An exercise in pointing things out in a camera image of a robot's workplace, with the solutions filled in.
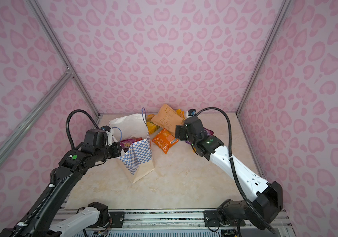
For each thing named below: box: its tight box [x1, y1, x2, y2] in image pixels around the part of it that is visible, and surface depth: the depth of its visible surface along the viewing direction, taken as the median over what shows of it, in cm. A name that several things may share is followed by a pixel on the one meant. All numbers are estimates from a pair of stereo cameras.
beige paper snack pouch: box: [150, 103, 184, 137], surface depth 109 cm
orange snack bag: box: [151, 127, 180, 155], surface depth 102 cm
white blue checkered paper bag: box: [108, 107, 155, 184], surface depth 83 cm
